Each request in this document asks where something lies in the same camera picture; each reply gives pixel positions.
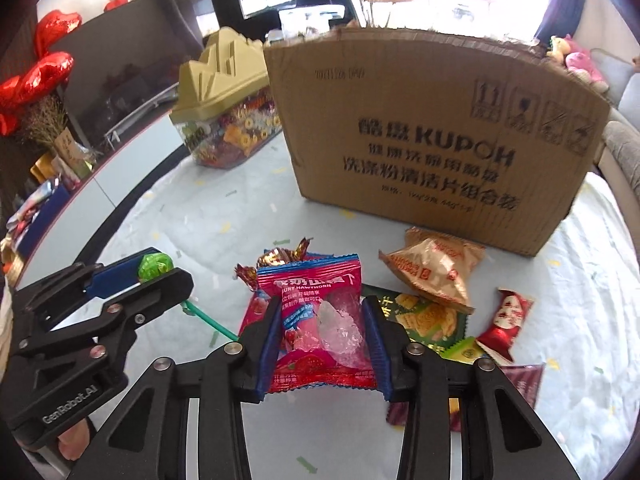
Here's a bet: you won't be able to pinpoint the green lollipop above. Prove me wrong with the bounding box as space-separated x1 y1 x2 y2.
137 252 239 341

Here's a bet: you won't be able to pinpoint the maroon Costa cookie packet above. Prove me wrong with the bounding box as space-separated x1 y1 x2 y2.
386 364 544 432

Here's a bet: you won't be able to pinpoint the green cracker packet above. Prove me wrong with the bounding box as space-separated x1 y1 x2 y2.
361 285 487 364

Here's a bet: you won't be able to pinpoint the small red candy packet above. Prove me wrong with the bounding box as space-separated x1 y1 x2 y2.
476 287 535 365

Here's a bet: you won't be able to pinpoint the red gold candy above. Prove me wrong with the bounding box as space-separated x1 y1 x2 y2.
234 237 311 292

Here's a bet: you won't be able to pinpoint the pink hawthorn snack packet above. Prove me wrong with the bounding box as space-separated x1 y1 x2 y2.
241 254 376 393

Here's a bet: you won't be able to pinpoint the orange snack packet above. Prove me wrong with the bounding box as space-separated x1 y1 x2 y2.
378 226 486 315

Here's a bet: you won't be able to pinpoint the person's hand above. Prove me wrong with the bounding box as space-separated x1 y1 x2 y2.
58 419 91 462

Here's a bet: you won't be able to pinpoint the dried flower bouquet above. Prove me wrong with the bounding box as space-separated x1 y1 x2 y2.
24 96 96 181

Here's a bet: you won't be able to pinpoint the gold-lidded clear candy jar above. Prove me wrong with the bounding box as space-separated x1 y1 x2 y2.
169 27 282 169

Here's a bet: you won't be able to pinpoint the red heart balloons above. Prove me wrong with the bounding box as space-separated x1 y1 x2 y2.
1 10 82 136

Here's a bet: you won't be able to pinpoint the black television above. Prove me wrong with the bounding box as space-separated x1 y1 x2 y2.
51 0 214 151

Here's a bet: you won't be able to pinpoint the brown cardboard box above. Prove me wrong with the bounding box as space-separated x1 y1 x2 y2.
265 27 610 256

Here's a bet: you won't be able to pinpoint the black piano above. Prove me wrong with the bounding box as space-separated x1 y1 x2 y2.
212 0 352 41

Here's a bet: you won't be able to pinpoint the grey curved sofa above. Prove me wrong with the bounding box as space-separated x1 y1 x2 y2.
591 49 639 198

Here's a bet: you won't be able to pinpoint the pink plush toy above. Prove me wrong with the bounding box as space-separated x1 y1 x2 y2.
547 35 608 94

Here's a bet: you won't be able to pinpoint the right blue curtain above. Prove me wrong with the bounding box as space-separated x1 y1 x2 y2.
536 0 586 44

